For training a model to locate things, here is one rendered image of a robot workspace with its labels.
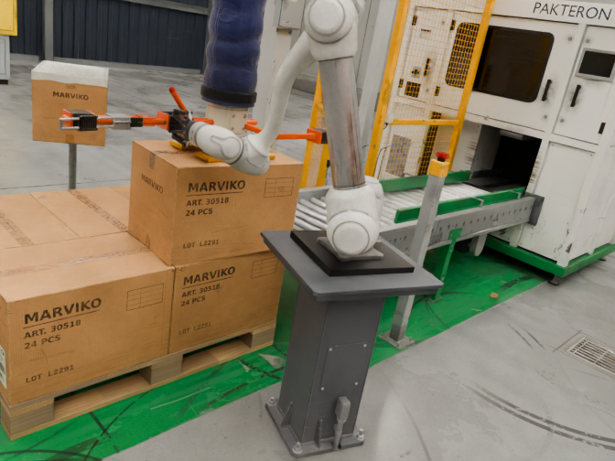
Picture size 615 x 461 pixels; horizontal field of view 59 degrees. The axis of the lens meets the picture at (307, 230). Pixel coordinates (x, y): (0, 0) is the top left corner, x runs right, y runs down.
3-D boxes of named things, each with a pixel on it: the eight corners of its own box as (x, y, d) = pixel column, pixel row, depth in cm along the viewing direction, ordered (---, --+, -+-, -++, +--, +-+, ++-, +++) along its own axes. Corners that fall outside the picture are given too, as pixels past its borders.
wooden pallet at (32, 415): (167, 265, 333) (169, 243, 328) (273, 344, 269) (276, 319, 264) (-62, 311, 249) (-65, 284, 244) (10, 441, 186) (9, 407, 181)
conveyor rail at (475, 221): (522, 219, 414) (530, 196, 407) (528, 221, 411) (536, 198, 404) (309, 277, 254) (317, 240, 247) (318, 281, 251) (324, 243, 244)
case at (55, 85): (104, 146, 331) (107, 80, 317) (32, 140, 317) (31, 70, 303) (106, 126, 384) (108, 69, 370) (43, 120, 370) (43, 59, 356)
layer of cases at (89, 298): (169, 244, 327) (175, 181, 314) (276, 319, 264) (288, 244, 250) (-64, 284, 244) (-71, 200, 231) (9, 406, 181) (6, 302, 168)
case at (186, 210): (242, 217, 274) (252, 140, 261) (290, 247, 247) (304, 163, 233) (127, 230, 236) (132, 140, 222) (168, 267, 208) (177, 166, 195)
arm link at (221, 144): (188, 145, 184) (216, 159, 194) (214, 157, 174) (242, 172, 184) (202, 117, 184) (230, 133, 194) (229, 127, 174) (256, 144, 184)
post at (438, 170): (394, 334, 298) (438, 158, 264) (404, 340, 294) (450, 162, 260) (387, 337, 293) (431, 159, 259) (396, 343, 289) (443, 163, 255)
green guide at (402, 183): (458, 176, 448) (460, 166, 445) (469, 180, 441) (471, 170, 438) (325, 193, 337) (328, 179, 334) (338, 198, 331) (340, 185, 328)
